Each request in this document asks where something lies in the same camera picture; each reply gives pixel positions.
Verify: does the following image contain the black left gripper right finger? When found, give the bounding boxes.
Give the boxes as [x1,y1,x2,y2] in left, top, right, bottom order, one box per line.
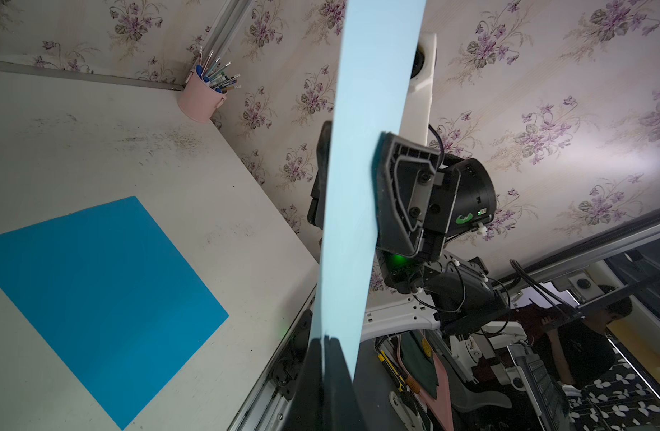
[323,337,368,431]

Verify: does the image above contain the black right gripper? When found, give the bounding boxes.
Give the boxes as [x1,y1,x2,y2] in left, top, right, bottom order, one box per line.
[307,120,496,261]

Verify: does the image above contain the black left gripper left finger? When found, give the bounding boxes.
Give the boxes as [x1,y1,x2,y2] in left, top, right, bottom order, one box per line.
[282,339,324,431]

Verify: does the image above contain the light blue paper sheet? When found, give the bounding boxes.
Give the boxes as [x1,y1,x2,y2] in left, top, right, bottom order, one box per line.
[311,1,426,373]

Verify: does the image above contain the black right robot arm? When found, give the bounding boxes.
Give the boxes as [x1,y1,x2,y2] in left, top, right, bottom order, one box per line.
[308,122,510,346]

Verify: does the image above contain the pink pen cup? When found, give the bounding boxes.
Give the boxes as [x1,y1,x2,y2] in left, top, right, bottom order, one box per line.
[177,71,227,123]

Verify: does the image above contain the pens in cup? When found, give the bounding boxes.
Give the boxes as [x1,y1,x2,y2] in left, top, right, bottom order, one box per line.
[194,47,241,94]

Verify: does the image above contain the dark blue paper sheet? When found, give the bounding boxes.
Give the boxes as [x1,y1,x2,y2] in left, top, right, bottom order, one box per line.
[0,197,228,428]

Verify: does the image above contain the aluminium mounting rail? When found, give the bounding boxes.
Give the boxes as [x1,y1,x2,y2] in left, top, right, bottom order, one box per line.
[229,294,315,431]

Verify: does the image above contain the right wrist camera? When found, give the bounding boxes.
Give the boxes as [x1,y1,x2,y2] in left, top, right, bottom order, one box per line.
[399,32,437,147]

